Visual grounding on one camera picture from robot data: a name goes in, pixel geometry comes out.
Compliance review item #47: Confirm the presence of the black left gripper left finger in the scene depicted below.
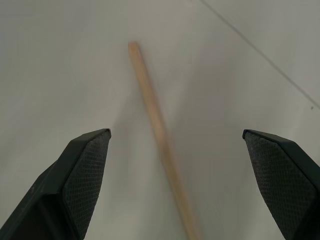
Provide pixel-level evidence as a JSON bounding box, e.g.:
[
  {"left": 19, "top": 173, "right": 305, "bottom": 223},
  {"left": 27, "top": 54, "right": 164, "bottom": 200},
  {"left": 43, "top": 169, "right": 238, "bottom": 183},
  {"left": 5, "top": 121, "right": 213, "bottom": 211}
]
[{"left": 0, "top": 128, "right": 113, "bottom": 240}]

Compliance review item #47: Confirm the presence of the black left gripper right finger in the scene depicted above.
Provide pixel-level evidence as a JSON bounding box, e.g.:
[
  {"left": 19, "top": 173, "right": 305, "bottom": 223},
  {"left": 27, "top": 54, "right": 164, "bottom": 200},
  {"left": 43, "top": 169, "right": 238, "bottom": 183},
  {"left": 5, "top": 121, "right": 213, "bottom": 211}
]
[{"left": 241, "top": 128, "right": 320, "bottom": 240}]

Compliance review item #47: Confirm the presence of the wooden chopstick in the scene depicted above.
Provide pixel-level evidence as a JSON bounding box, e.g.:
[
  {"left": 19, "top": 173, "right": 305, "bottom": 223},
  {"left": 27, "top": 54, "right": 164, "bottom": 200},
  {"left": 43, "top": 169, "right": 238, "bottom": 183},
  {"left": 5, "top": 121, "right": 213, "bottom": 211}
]
[{"left": 127, "top": 41, "right": 205, "bottom": 240}]

